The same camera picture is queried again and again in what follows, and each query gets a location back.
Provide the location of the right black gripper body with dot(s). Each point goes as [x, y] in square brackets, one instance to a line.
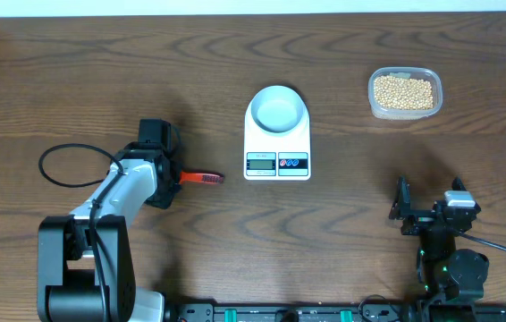
[417, 222]

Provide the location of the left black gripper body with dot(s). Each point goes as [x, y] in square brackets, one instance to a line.
[166, 194]

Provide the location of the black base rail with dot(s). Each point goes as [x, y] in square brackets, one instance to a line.
[374, 311]

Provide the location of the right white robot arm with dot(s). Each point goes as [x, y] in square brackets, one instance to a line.
[453, 278]

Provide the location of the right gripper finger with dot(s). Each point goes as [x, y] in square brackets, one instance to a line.
[457, 185]
[401, 207]

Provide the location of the white digital kitchen scale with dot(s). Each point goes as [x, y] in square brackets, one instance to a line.
[276, 157]

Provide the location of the clear plastic soybean container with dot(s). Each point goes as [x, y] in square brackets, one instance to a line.
[405, 93]

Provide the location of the white round bowl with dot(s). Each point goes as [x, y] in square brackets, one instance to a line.
[278, 109]

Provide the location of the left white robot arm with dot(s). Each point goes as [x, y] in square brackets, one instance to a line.
[85, 269]

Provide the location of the red plastic measuring scoop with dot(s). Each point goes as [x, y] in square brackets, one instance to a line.
[206, 178]

